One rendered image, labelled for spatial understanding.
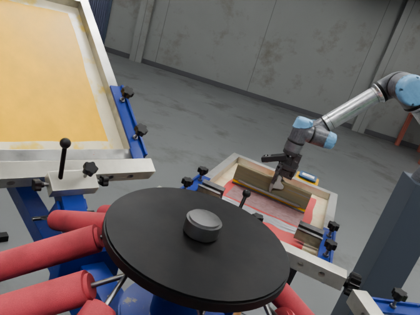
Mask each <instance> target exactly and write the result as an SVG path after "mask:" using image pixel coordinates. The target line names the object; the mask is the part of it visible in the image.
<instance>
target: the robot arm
mask: <svg viewBox="0 0 420 315"><path fill-rule="evenodd" d="M393 98H394V99H396V100H397V101H398V102H399V103H400V105H401V106H402V108H403V109H404V110H405V111H406V112H409V113H412V115H413V116H414V117H415V119H416V120H417V122H418V123H419V124H420V76H418V75H415V74H410V73H408V72H404V71H398V72H394V73H391V74H389V75H387V76H385V77H384V78H382V79H380V80H378V81H377V82H375V83H374V84H372V87H371V88H369V89H368V90H366V91H364V92H363V93H361V94H359V95H358V96H356V97H354V98H352V99H351V100H349V101H348V102H346V103H344V104H342V105H341V106H339V107H337V108H336V109H334V110H332V111H331V112H329V113H327V114H325V115H324V116H322V117H320V118H319V119H317V120H315V119H313V120H310V119H308V118H306V117H302V116H299V117H297V118H296V120H295V122H294V124H293V125H292V129H291V132H290V133H289V136H288V138H287V141H286V143H285V145H284V149H283V152H284V153H281V154H265V155H263V156H262V158H261V161H262V163H268V162H274V161H279V163H278V165H277V167H276V170H275V173H274V176H273V178H272V181H271V183H270V186H269V192H270V193H271V191H272V189H273V188H274V189H283V188H284V186H283V185H282V183H281V181H284V179H283V177H284V178H286V179H289V180H291V179H292V178H293V177H294V175H295V173H296V170H297V169H298V167H299V166H298V164H299V162H300V160H301V158H302V156H303V155H301V154H300V152H301V150H302V148H303V146H304V143H305V142H307V143H311V144H314V145H317V146H320V147H322V148H326V149H332V148H333V147H334V145H335V143H336V141H337V135H336V134H335V133H333V132H330V131H331V130H332V129H334V128H336V127H338V126H340V125H341V124H343V123H345V122H346V121H348V120H350V119H352V118H353V117H355V116H357V115H358V114H360V113H362V112H364V111H365V110H367V109H369V108H371V107H372V106H374V105H376V104H377V103H379V102H386V101H387V100H389V99H393ZM290 156H291V157H290ZM411 177H412V178H413V179H414V180H415V181H417V182H419V183H420V166H419V167H418V168H417V169H416V170H415V171H414V172H413V174H412V176H411ZM284 182H285V181H284Z"/></svg>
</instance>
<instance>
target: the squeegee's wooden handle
mask: <svg viewBox="0 0 420 315"><path fill-rule="evenodd" d="M233 179H235V180H237V181H238V180H239V179H240V180H242V181H245V182H247V183H249V184H252V185H254V186H257V187H259V188H261V189H263V190H266V191H268V192H269V186H270V183H271V181H272V179H273V177H272V176H269V175H267V174H264V173H263V172H260V171H257V170H255V169H253V168H250V167H248V166H245V165H243V164H241V163H239V164H238V165H237V168H236V171H235V173H234V177H233ZM281 183H282V185H283V186H284V188H283V189H274V188H273V189H272V191H271V193H273V194H275V195H277V196H280V197H282V198H284V199H287V200H289V201H292V202H294V203H296V204H298V205H300V206H299V207H300V208H303V209H306V208H307V206H308V203H309V200H310V198H311V196H312V193H310V192H308V191H305V190H303V189H301V188H298V187H296V186H293V185H291V184H288V183H286V182H284V181H281Z"/></svg>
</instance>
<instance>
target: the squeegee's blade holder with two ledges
mask: <svg viewBox="0 0 420 315"><path fill-rule="evenodd" d="M238 182H239V183H242V184H245V185H247V186H249V187H251V188H254V189H256V190H258V191H261V192H262V193H265V194H268V195H270V196H272V197H274V198H277V199H279V200H282V201H284V202H286V203H288V204H291V205H293V206H296V207H297V208H298V207H299V206H300V205H298V204H296V203H294V202H292V201H289V200H287V199H284V198H283V197H280V196H277V195H275V194H273V193H270V192H268V191H266V190H263V189H261V188H259V187H257V186H254V185H252V184H249V183H248V182H245V181H242V180H240V179H239V180H238Z"/></svg>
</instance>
